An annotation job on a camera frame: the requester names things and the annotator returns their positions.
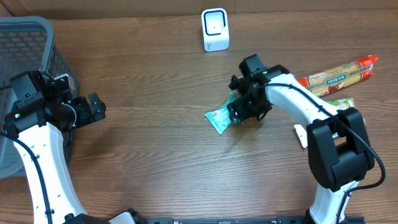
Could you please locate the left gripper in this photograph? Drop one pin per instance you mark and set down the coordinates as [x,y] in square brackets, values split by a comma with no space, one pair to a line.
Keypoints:
[88,116]

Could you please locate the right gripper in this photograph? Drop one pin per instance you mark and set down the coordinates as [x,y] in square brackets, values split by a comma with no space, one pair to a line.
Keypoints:
[240,112]

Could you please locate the teal wet wipes pack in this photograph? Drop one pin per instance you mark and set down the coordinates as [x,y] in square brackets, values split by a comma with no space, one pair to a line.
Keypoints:
[219,118]

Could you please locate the white cosmetic tube gold cap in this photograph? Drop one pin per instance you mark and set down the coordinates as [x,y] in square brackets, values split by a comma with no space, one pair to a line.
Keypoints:
[302,135]

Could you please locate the orange biscuit roll package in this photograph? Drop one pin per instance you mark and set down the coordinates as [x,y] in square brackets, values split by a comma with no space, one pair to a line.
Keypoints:
[331,80]

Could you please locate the green juice carton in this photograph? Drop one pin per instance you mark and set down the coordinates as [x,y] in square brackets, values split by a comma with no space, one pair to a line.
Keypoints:
[340,104]

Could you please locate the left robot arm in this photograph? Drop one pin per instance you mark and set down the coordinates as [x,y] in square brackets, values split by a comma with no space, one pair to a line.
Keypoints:
[42,112]

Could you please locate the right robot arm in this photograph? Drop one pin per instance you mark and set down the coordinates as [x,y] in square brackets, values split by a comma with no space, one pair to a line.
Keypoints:
[339,152]

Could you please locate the white barcode scanner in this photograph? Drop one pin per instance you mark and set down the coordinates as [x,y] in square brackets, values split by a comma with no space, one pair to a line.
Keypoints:
[215,29]

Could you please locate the grey plastic shopping basket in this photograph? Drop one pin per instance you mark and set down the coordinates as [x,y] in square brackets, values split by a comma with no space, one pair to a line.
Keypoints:
[27,43]

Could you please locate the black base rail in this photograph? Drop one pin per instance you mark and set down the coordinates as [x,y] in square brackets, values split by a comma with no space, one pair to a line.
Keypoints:
[278,220]

